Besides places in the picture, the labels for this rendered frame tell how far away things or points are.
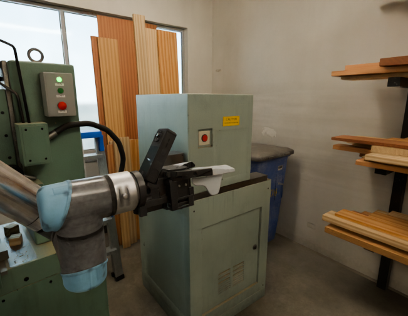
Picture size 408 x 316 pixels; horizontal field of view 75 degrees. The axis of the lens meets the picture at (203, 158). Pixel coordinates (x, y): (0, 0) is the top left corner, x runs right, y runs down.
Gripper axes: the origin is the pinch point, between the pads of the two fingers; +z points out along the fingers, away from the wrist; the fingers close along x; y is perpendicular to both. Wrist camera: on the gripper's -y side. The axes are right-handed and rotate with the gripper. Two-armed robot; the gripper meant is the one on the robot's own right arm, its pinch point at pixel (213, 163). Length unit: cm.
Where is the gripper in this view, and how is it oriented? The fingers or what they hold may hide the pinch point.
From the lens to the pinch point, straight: 62.3
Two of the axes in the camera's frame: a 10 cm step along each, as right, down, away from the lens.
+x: 6.0, 0.4, -8.0
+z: 8.0, -1.3, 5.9
